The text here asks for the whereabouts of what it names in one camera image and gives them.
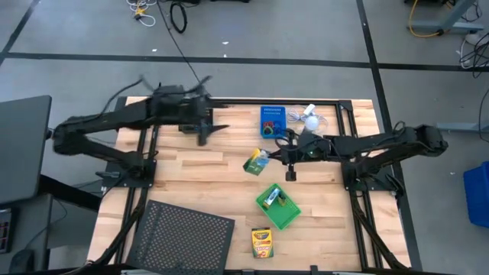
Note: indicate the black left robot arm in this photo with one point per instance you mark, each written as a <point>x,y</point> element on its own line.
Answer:
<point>95,122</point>

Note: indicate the green plastic basket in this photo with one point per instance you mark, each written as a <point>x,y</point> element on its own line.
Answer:
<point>284,215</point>

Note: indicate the black plastic basket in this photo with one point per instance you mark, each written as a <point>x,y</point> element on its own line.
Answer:
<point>187,129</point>

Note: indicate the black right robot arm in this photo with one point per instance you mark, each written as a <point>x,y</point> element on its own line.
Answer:
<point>382,143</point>

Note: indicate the dark grey flat monitor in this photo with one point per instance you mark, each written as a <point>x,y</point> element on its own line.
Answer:
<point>23,149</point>

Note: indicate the white light bulb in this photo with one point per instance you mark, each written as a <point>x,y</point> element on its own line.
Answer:
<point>312,122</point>

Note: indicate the brass lamp base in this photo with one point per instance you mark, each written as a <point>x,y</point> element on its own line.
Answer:
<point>299,131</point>

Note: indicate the black perforated metal shelf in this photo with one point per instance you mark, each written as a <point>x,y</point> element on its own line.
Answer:
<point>179,240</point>

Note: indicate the blue storage bin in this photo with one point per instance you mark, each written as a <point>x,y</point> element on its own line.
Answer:
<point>477,195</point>

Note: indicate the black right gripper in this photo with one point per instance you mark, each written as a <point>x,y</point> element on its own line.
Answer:
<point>309,147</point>

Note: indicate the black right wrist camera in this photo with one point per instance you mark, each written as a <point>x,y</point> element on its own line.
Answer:
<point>290,175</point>

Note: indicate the blue plastic basket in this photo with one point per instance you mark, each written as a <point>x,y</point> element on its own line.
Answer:
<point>273,111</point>

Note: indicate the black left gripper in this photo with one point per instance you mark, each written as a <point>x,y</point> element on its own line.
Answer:
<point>195,110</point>

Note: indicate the yellow Crayola 24 crayon box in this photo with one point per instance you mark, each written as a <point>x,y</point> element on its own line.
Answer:
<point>262,244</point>

